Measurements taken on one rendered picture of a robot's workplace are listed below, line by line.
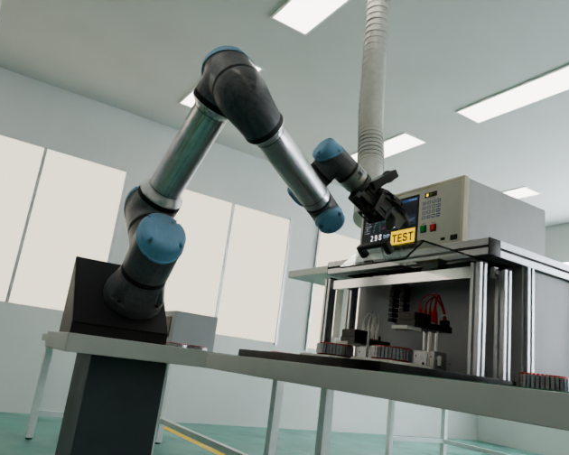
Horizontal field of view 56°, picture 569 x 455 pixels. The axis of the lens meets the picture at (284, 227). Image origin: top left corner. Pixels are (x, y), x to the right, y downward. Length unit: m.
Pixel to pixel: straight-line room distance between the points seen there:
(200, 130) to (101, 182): 4.88
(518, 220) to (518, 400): 0.94
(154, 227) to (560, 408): 0.89
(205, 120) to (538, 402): 0.87
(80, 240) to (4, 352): 1.28
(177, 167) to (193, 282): 5.01
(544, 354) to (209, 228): 5.21
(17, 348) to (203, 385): 2.00
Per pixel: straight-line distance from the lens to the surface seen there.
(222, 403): 6.50
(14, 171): 5.99
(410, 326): 1.47
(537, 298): 1.61
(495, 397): 0.93
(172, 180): 1.32
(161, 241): 1.25
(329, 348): 1.60
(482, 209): 1.63
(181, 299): 6.21
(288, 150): 1.20
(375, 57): 3.61
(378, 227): 1.79
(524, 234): 1.77
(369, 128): 3.31
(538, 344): 1.60
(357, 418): 7.64
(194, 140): 1.27
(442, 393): 1.00
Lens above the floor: 0.73
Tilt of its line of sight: 15 degrees up
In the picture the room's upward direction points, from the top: 7 degrees clockwise
